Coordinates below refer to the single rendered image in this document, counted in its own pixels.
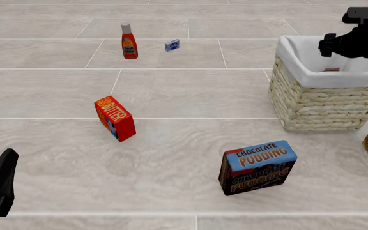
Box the black plate on stalk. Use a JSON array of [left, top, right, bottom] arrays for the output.
[[341, 6, 368, 25]]

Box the red ketchup bottle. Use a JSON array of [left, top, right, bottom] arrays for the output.
[[121, 22, 139, 60]]

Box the red butter box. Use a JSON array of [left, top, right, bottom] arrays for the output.
[[94, 95, 137, 143]]

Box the chocolate pudding box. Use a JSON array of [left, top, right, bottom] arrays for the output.
[[218, 140, 298, 197]]

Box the woven basket with white liner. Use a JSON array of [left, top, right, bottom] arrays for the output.
[[268, 34, 368, 132]]

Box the small blue and white box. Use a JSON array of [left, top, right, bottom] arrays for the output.
[[164, 38, 181, 53]]

